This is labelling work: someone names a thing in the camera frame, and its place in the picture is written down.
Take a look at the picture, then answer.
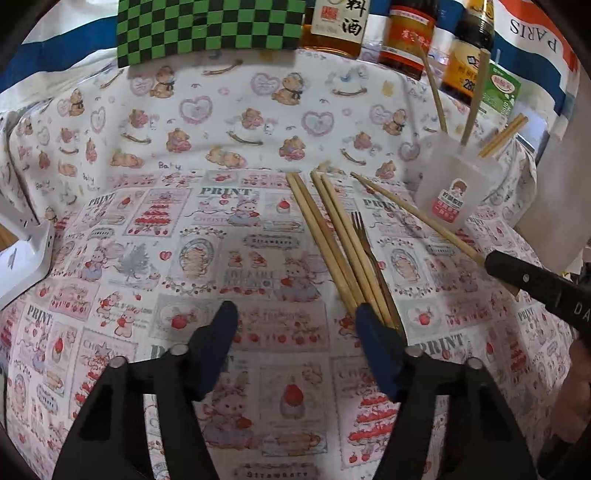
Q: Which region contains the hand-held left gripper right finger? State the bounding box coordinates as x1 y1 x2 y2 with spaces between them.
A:
355 301 540 480

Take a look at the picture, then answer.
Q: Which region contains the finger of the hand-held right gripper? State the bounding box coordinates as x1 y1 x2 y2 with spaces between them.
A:
484 250 570 306

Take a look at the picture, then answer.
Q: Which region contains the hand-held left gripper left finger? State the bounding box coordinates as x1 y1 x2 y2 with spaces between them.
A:
52 300 240 480

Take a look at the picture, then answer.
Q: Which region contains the translucent plastic cup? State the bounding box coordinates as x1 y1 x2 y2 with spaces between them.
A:
414 131 502 232

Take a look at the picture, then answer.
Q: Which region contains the metal fork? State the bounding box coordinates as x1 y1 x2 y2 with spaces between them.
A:
351 210 403 333

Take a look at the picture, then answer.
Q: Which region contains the person's right hand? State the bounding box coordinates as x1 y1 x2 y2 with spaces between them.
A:
567 335 591 411

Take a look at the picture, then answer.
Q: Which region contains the strawberry print tablecloth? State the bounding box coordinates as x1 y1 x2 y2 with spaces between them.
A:
0 168 583 480

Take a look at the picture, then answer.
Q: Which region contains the beige cabinet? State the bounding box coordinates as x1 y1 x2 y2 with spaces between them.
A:
512 83 591 278

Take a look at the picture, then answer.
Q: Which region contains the green milk carton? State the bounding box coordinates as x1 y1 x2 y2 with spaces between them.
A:
478 62 522 121

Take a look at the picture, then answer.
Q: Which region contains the white desk lamp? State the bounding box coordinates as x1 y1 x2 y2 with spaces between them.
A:
0 217 57 311

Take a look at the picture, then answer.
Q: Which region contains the bear print cloth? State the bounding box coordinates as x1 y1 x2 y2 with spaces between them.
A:
0 46 555 222

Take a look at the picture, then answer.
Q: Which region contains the dark vinegar bottle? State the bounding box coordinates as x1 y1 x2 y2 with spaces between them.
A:
438 0 496 104

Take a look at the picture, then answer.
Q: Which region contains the red cap sauce bottle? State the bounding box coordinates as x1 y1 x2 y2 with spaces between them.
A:
379 0 439 80

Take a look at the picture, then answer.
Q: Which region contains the green checkered box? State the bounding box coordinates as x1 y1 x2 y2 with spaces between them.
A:
115 0 306 69

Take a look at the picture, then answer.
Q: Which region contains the clear cooking wine bottle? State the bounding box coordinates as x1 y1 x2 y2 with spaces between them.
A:
298 0 370 60

